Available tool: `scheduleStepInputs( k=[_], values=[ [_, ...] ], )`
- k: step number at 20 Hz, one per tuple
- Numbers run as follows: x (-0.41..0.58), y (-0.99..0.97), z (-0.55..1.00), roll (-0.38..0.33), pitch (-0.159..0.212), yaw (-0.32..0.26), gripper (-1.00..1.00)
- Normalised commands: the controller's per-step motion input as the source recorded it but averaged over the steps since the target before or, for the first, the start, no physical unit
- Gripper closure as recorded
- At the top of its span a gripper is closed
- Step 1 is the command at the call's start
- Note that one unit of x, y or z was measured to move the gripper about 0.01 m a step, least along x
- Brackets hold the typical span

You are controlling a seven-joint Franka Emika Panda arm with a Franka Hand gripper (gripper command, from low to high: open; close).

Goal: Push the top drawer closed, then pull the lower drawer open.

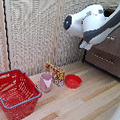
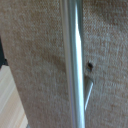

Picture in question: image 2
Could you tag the brown drawer front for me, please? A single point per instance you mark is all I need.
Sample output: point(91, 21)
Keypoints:
point(36, 60)

